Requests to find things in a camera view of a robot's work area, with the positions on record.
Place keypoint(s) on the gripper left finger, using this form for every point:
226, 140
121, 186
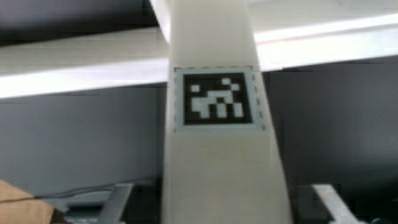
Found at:
99, 212

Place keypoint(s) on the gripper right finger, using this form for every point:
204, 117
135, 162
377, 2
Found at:
341, 214

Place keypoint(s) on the white desk top tray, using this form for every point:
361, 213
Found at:
275, 33

